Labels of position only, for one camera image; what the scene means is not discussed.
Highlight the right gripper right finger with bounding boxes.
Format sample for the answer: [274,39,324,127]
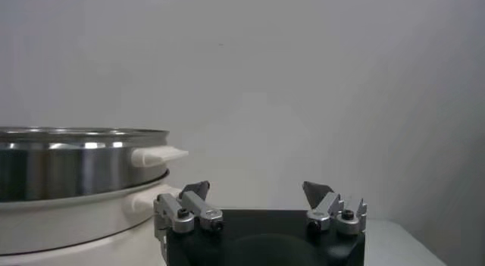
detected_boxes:
[302,180,368,236]

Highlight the stainless steel steamer basket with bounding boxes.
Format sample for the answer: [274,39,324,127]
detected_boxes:
[0,126,189,204]

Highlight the white electric cooker base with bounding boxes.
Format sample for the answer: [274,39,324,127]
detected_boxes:
[0,168,183,266]

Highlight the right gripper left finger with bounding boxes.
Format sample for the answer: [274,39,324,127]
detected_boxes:
[152,180,225,249]

